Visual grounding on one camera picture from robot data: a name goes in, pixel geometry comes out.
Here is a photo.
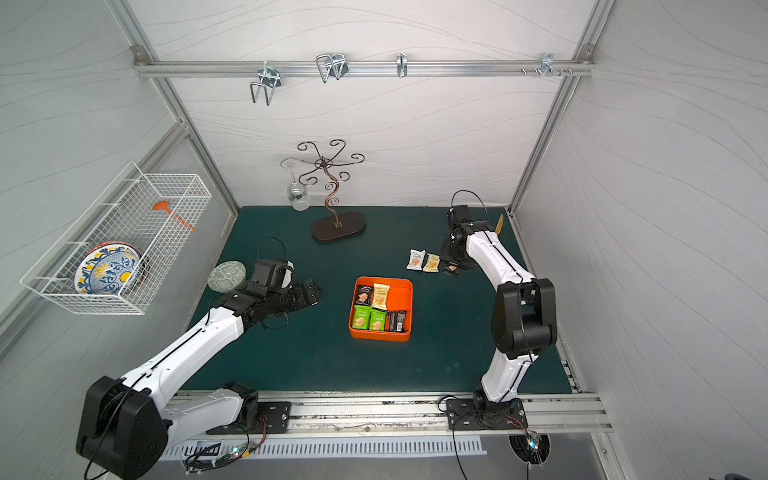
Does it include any aluminium top rail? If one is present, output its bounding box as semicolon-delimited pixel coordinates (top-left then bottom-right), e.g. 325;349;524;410
134;52;597;80

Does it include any brown metal glass stand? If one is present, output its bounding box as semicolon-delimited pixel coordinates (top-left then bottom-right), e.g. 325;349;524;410
297;139;367;243

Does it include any green patterned ceramic bowl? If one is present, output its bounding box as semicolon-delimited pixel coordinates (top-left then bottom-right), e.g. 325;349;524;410
207;261;247;294

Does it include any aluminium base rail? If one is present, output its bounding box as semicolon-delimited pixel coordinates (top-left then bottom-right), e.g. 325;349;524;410
173;391;614;436

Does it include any white wire basket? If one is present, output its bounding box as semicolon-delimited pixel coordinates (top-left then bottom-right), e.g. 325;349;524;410
20;163;212;315

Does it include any orange plastic storage box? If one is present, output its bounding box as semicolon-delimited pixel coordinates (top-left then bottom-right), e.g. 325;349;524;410
348;277;414;343

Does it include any pale yellow cookie packet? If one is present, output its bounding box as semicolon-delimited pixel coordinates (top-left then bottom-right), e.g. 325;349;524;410
371;283;391;311

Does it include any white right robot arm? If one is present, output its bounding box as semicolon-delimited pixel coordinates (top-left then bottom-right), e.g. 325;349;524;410
443;220;557;403

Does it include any metal double hook middle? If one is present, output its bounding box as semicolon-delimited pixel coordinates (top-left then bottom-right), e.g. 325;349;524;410
315;53;349;84

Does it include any blue yellow painted plate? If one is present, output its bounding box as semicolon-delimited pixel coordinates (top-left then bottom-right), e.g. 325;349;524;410
73;242;144;295

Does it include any orange plastic spoon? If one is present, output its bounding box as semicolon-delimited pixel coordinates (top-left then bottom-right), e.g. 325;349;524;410
152;201;196;232

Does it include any metal double hook left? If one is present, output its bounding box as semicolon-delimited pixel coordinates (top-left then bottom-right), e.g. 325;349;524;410
249;62;282;106

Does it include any green cookie packet left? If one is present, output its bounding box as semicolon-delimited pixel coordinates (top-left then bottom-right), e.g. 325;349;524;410
351;305;372;330

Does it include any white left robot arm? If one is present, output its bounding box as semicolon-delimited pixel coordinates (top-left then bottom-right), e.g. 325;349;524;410
75;280;322;479

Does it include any metal single hook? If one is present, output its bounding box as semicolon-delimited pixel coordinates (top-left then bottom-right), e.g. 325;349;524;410
396;53;408;78

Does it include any white cookie packet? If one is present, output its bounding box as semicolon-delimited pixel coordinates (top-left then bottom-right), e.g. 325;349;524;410
406;249;426;271

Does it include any green cookie packet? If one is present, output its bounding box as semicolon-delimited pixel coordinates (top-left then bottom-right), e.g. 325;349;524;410
351;305;372;330
368;309;388;332

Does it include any black chocolate bar packet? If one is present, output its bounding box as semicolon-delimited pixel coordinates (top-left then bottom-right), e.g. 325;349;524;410
387;310;408;333

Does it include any metal hook right end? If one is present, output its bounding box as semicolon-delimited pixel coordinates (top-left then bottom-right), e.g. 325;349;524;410
520;54;573;78

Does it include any green cookie packet right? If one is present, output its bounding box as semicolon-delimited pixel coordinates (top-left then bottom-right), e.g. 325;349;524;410
368;309;388;332

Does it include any metal double hook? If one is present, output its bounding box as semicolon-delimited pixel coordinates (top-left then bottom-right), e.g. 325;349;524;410
249;62;282;106
315;53;349;84

